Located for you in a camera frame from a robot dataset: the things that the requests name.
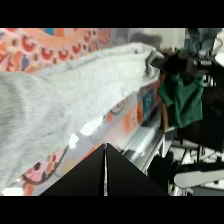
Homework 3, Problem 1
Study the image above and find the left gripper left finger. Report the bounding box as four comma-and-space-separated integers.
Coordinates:
41, 143, 106, 197

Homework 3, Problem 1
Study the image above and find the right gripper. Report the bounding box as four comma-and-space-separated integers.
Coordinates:
151, 53, 214, 75

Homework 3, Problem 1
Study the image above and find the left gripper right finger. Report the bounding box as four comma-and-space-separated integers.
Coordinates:
106, 143, 168, 197

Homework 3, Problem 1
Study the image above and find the light grey garment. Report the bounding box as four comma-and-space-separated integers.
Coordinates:
0, 42, 165, 192

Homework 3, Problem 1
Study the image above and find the green garment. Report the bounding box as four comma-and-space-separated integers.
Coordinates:
157, 71, 205, 130

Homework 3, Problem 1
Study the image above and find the silver frame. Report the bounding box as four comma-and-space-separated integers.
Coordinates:
122, 111, 224, 197

